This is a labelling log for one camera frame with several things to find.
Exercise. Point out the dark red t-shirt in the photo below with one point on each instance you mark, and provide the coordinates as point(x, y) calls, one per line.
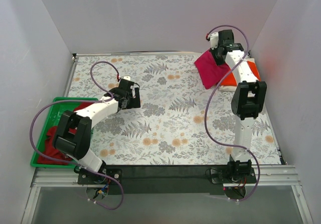
point(45, 144)

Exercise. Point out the magenta pink t-shirt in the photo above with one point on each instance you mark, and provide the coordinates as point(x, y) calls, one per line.
point(210, 73)

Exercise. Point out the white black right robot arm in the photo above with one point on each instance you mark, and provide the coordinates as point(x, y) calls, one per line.
point(249, 96)

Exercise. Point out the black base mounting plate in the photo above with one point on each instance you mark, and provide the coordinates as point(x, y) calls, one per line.
point(165, 179)

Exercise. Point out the folded cream t-shirt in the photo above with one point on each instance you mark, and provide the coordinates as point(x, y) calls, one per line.
point(229, 83)

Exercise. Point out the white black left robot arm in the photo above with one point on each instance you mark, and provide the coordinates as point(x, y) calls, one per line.
point(73, 133)

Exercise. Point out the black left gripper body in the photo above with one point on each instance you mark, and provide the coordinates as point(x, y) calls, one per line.
point(135, 97)

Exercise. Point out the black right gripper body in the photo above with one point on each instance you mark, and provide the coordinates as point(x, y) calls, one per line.
point(217, 57)

